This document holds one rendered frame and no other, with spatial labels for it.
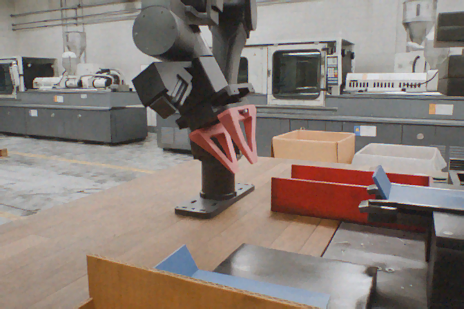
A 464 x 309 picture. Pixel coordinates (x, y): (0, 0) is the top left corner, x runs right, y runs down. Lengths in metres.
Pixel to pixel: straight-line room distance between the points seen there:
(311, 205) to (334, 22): 6.63
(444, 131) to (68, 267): 4.66
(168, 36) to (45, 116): 8.11
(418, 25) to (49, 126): 6.72
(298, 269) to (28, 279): 0.30
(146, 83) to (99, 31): 9.80
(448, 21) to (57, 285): 0.48
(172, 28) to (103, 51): 9.69
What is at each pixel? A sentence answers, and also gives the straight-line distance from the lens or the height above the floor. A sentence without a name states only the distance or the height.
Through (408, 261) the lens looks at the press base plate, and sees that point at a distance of 0.53.
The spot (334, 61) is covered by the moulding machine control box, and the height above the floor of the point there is 1.38.
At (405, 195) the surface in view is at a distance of 0.48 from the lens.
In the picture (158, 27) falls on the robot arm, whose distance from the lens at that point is 0.47.
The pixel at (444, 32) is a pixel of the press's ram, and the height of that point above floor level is 1.16.
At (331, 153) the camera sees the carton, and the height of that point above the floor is 0.64.
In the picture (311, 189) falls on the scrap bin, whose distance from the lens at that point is 0.64.
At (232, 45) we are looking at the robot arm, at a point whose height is 1.19.
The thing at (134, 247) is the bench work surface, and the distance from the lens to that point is 0.55.
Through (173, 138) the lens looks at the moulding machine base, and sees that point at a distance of 6.27.
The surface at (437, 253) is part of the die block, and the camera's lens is 0.39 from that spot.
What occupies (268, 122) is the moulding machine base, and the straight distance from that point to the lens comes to 5.39.
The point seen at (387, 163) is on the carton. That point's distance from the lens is 2.69.
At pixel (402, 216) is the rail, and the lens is 0.45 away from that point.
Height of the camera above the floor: 1.12
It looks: 9 degrees down
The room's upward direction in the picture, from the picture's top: straight up
